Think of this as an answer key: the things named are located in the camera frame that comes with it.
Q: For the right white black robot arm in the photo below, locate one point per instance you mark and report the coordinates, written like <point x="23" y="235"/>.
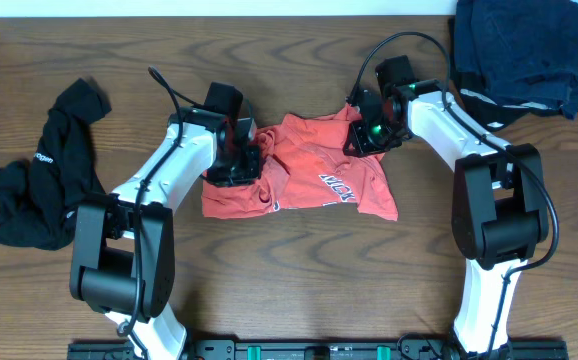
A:
<point x="500" y="211"/>

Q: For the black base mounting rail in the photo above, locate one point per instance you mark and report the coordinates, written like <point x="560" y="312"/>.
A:
<point x="410" y="349"/>

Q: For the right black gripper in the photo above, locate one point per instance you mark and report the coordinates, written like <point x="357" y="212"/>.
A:
<point x="362" y="145"/>

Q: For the folded black garment white print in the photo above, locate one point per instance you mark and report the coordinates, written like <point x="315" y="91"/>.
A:
<point x="485" y="111"/>

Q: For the red orange t-shirt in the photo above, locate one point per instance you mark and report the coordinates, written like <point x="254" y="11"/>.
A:
<point x="304" y="167"/>

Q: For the folded navy blue garment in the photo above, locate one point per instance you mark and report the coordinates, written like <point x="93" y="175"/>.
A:
<point x="525" y="51"/>

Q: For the black t-shirt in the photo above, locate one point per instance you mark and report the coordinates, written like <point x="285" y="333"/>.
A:
<point x="39" y="197"/>

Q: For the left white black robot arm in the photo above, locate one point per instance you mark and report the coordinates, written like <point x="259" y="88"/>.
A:
<point x="123" y="263"/>

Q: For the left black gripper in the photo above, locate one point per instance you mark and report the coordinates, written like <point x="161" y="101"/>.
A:
<point x="253" y="174"/>

